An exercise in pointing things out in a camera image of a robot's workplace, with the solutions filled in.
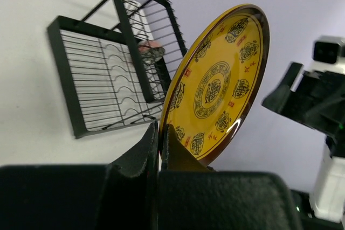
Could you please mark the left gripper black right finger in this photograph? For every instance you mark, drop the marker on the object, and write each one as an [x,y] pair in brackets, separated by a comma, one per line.
[190,196]

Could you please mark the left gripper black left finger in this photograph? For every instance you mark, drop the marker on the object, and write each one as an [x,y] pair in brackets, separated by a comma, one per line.
[118,195]

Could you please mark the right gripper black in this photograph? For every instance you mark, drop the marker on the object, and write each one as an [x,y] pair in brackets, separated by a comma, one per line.
[314,99]

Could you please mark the yellow patterned plate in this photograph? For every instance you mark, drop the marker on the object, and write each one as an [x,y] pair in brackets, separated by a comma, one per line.
[217,81]

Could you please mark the floral patterned bowl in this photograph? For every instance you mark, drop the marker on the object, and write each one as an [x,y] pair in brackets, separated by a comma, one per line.
[151,51]

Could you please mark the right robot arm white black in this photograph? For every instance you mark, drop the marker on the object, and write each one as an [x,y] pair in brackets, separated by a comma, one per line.
[323,208]

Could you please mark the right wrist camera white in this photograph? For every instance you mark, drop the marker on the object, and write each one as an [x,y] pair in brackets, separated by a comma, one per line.
[328,54]

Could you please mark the black wire dish rack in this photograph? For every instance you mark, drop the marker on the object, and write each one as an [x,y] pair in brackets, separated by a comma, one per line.
[106,84]

